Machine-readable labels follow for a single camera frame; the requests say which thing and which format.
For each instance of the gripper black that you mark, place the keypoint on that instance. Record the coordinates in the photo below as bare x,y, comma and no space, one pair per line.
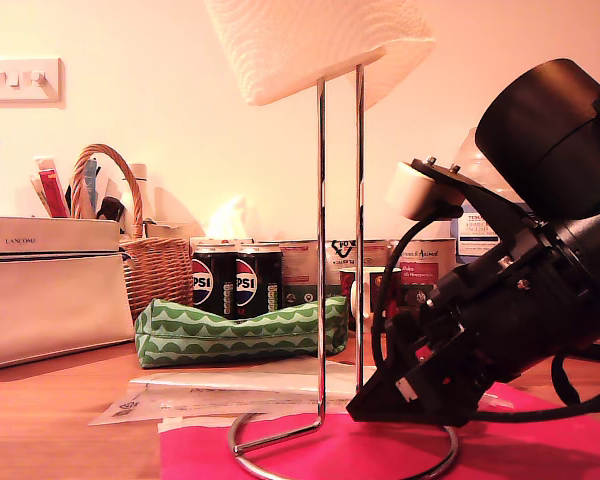
530,310

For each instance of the white paper towel roll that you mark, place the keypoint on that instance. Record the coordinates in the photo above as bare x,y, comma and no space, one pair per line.
305,45

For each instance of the pink paper sheet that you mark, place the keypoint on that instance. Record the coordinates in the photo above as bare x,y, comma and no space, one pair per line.
530,450

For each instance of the red floral mug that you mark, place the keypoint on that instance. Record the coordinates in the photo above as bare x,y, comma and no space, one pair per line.
346,285

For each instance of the tin with red label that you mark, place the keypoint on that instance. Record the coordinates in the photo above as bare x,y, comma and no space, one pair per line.
425,255

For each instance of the large clear water bottle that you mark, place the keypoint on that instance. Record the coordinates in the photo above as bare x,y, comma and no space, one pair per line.
475,240

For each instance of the black cola can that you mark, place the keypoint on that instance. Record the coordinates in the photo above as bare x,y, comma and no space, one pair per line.
212,270
260,270

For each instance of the clear printed plastic bag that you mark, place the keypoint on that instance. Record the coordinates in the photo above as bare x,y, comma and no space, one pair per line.
205,400

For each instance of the green wave pattern pouch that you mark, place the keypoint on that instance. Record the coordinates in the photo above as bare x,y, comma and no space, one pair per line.
205,335

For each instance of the gingerbread print tissue box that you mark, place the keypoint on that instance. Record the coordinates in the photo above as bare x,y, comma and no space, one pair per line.
227,220

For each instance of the white cardboard carton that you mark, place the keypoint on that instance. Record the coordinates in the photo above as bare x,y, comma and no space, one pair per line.
167,230

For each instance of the white bottle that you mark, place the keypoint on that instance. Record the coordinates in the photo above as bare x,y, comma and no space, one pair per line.
139,175

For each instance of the cream zip pouch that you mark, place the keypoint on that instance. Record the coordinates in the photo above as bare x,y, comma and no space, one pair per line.
55,300

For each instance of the red flat package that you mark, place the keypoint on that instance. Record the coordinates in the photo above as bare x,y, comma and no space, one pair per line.
54,195

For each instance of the white wall light switch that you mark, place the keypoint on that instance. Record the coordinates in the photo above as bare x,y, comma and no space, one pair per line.
25,90

